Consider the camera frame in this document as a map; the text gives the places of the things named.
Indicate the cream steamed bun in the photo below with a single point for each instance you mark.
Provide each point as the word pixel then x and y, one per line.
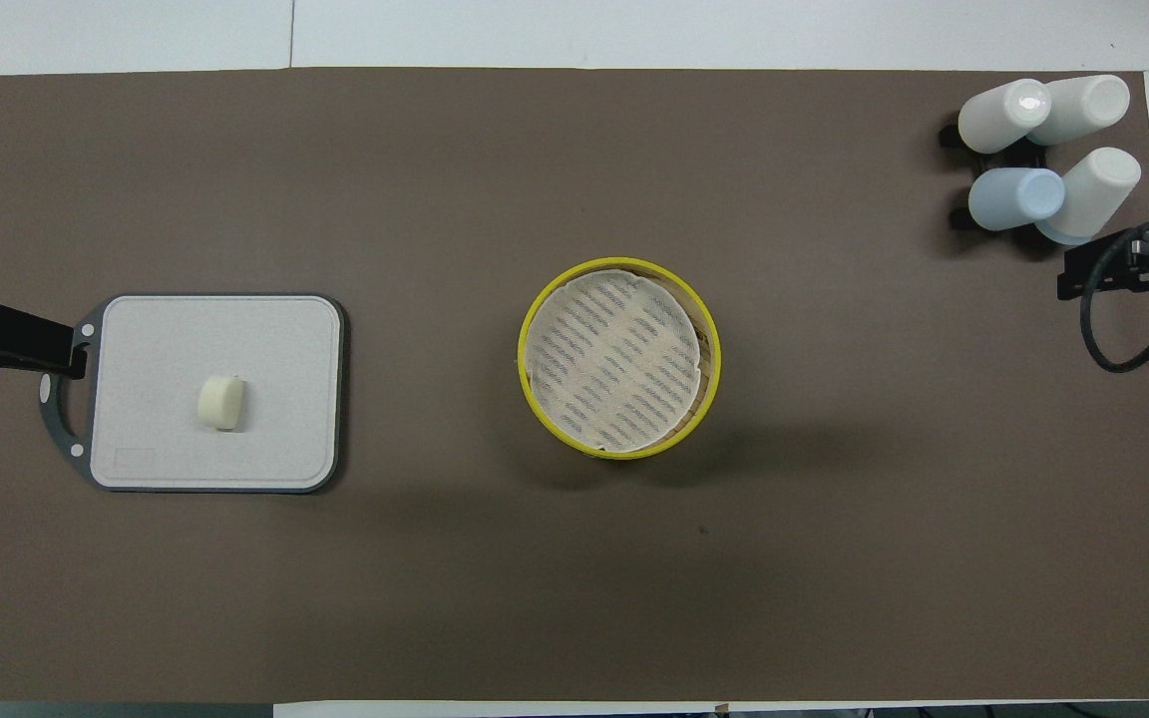
pixel 221 403

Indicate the yellow-rimmed bamboo steamer lid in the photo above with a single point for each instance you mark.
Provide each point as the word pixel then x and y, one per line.
pixel 614 359

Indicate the white plastic cup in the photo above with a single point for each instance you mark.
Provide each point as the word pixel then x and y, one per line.
pixel 1088 105
pixel 998 118
pixel 1098 189

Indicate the light blue plastic cup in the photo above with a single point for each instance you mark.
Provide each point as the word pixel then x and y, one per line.
pixel 1015 197

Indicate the black cup rack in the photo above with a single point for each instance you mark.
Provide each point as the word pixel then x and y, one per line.
pixel 1034 155

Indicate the white grey-framed cutting board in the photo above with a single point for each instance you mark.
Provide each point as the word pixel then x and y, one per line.
pixel 176 449

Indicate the brown table mat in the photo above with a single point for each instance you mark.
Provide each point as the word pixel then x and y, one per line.
pixel 834 499

